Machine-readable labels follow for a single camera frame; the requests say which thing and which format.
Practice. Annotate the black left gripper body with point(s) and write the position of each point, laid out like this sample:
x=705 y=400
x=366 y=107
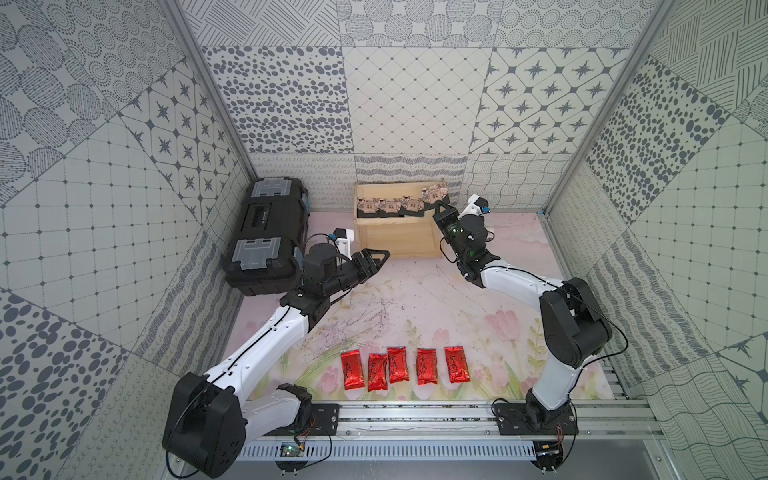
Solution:
x=357 y=267

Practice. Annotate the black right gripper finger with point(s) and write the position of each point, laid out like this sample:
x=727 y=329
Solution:
x=444 y=225
x=443 y=208

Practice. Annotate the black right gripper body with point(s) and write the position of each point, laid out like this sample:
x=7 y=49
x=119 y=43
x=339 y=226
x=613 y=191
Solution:
x=458 y=249

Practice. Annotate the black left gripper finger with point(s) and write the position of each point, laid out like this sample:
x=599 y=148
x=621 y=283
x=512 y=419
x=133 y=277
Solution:
x=350 y=275
x=371 y=258

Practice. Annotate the floral tea bag four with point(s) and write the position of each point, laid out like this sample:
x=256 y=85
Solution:
x=434 y=193

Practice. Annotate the floral tea bag three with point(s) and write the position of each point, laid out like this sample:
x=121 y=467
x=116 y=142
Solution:
x=412 y=206

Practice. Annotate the floral tea bag two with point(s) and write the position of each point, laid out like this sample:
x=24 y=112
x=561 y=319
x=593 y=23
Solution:
x=390 y=208

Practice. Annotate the floral tea bag one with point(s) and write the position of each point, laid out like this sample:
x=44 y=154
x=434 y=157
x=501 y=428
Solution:
x=368 y=208

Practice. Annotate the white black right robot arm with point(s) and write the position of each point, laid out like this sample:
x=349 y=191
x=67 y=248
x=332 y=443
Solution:
x=574 y=327

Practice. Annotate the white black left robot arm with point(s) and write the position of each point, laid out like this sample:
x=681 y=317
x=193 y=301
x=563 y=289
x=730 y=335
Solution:
x=211 y=417

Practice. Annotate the light wooden shelf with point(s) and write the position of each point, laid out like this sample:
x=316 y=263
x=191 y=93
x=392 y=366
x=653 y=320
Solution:
x=403 y=237

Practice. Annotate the red tea bag two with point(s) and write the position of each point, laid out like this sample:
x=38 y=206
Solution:
x=377 y=372

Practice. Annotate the red tea bag one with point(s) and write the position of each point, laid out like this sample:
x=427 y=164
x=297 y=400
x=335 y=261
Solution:
x=352 y=369

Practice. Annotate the red tea bag three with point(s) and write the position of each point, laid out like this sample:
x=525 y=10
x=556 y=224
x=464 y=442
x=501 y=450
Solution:
x=398 y=365

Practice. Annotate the red tea bag four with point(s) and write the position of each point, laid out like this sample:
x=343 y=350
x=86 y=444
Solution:
x=426 y=366

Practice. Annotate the red tea bag five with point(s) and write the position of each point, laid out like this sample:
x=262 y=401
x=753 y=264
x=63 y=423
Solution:
x=457 y=365

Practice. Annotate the black plastic toolbox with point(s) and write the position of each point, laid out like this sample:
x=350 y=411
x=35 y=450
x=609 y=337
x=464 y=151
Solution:
x=266 y=250

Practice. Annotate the green circuit board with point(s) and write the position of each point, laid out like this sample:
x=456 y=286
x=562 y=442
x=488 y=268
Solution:
x=291 y=451

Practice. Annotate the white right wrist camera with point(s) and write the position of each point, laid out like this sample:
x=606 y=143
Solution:
x=476 y=205

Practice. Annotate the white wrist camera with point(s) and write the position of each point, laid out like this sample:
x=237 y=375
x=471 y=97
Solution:
x=343 y=240
x=476 y=205

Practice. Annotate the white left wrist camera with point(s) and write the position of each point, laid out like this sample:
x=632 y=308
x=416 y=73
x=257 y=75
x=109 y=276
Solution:
x=343 y=240

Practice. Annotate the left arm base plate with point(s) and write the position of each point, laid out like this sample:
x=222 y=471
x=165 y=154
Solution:
x=319 y=419

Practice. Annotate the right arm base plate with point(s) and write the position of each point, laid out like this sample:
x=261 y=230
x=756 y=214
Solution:
x=525 y=419

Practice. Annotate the aluminium mounting rail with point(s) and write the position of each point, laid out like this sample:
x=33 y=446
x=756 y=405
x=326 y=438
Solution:
x=610 y=419

